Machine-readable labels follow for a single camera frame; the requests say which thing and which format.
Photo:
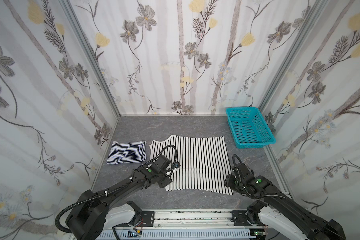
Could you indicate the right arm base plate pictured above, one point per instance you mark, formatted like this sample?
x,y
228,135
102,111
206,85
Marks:
x,y
244,218

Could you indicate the aluminium mounting rail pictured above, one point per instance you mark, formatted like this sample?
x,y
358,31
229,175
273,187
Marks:
x,y
123,216

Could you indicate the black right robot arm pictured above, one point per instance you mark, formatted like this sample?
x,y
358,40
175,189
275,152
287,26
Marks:
x,y
273,208

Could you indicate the black white striped tank top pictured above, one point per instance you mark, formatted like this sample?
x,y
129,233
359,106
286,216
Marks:
x,y
204,163

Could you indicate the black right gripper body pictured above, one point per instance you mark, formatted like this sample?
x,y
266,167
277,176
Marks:
x,y
230,182

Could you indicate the teal plastic basket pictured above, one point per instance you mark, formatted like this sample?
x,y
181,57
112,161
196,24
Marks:
x,y
249,128

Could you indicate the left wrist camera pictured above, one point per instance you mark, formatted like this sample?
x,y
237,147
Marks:
x,y
175,166

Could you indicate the blue white striped tank top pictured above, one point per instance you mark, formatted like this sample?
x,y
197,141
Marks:
x,y
127,153

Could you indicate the white slotted cable duct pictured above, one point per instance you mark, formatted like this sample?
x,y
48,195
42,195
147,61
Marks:
x,y
178,234

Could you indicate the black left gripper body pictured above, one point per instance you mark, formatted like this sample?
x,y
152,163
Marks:
x,y
165,181

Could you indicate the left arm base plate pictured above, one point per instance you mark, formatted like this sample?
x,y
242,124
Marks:
x,y
144,219

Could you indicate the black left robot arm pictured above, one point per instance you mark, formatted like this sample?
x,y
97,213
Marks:
x,y
87,218

